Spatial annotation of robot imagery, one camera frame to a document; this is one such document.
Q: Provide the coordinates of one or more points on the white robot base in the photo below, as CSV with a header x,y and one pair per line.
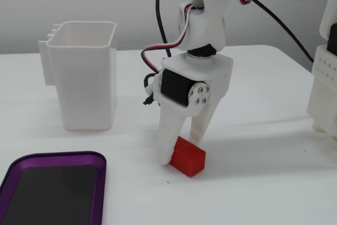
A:
x,y
323,90

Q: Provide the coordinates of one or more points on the white plastic box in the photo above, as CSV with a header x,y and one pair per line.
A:
x,y
84,90

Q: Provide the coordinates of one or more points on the red perforated cube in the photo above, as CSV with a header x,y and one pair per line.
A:
x,y
189,160

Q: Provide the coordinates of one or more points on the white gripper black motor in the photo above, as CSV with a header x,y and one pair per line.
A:
x,y
217,77

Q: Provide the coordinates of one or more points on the black tray mat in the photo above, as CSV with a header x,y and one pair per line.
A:
x,y
52,196

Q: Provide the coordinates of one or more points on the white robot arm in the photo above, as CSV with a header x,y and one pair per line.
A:
x,y
210,24

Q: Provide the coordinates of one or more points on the purple metal tray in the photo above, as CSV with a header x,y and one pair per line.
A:
x,y
100,183

